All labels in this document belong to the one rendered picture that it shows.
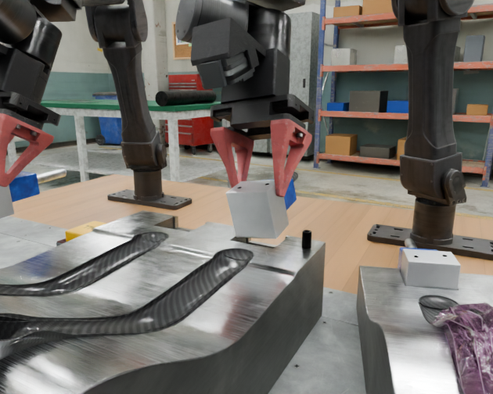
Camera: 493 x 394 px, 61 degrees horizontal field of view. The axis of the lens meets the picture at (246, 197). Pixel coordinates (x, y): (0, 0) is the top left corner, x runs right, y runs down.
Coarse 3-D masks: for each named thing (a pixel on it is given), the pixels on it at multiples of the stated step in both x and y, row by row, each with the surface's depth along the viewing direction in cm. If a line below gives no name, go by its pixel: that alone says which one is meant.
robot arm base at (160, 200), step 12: (144, 180) 93; (156, 180) 94; (120, 192) 101; (132, 192) 101; (144, 192) 93; (156, 192) 94; (144, 204) 93; (156, 204) 92; (168, 204) 91; (180, 204) 91
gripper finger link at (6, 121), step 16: (0, 112) 45; (0, 128) 45; (16, 128) 47; (32, 128) 48; (0, 144) 46; (32, 144) 50; (48, 144) 50; (0, 160) 46; (16, 160) 49; (0, 176) 47
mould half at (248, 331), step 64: (64, 256) 43; (192, 256) 43; (256, 256) 42; (320, 256) 45; (192, 320) 32; (256, 320) 32; (0, 384) 17; (64, 384) 17; (128, 384) 20; (192, 384) 24; (256, 384) 33
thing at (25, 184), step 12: (24, 180) 50; (36, 180) 52; (48, 180) 55; (0, 192) 48; (12, 192) 49; (24, 192) 51; (36, 192) 52; (0, 204) 48; (12, 204) 49; (0, 216) 48
